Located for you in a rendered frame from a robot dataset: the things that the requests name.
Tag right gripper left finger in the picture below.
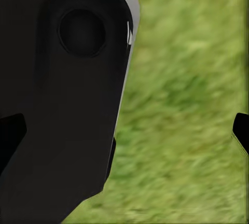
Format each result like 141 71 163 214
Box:
0 113 27 176

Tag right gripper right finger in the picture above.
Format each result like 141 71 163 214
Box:
232 113 249 154

